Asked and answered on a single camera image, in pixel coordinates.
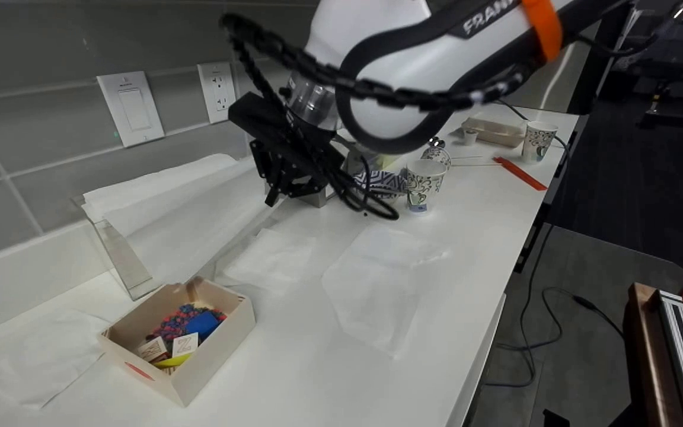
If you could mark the white packet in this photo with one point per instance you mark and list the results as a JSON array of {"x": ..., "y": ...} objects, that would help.
[
  {"x": 154, "y": 347},
  {"x": 186, "y": 345}
]

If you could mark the blue patterned bowl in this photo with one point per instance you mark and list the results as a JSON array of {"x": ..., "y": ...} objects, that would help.
[{"x": 386, "y": 180}]

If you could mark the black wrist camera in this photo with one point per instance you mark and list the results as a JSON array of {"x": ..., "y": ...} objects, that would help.
[{"x": 263, "y": 117}]

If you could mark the red flat stick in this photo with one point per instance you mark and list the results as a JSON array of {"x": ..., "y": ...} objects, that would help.
[{"x": 521, "y": 171}]

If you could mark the white napkin stack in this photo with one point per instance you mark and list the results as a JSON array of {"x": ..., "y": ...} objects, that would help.
[{"x": 179, "y": 198}]

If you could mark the clear plastic container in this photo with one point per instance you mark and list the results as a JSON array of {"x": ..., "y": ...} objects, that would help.
[{"x": 490, "y": 130}]

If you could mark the clear plastic sheet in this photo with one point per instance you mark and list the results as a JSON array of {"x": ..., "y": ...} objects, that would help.
[{"x": 390, "y": 285}]

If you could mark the wooden board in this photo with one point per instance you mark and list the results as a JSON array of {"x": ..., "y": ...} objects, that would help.
[{"x": 646, "y": 356}]

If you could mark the patterned paper cup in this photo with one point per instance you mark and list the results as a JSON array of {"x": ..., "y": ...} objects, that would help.
[
  {"x": 537, "y": 142},
  {"x": 425, "y": 185}
]

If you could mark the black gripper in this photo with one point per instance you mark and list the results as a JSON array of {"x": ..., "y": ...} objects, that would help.
[{"x": 291, "y": 154}]

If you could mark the white light switch plate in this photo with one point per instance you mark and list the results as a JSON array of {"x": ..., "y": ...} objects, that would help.
[{"x": 129, "y": 108}]

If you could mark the yellow packet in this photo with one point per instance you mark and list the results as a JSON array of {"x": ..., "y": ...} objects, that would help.
[{"x": 173, "y": 360}]

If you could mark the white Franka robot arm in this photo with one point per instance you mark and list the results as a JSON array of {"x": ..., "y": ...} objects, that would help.
[{"x": 405, "y": 47}]

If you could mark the clear acrylic napkin holder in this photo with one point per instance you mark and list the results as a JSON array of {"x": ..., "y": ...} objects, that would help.
[{"x": 124, "y": 256}]

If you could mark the white cardboard box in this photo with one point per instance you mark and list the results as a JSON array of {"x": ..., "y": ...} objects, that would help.
[{"x": 179, "y": 339}]

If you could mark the white wall outlet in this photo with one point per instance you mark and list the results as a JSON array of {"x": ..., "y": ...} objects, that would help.
[{"x": 218, "y": 91}]

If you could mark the flat white napkin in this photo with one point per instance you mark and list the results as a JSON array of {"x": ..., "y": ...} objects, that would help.
[
  {"x": 34, "y": 364},
  {"x": 272, "y": 261}
]

